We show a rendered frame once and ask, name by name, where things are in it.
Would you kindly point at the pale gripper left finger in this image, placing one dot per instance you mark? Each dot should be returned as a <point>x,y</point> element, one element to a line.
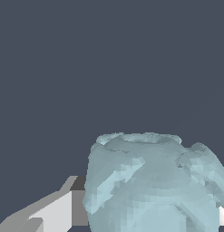
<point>53,208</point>

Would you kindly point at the pale blue lumpy object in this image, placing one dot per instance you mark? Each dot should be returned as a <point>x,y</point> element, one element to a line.
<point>152,184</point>

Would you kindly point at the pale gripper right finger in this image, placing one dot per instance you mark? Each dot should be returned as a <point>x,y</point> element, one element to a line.
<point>222,216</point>

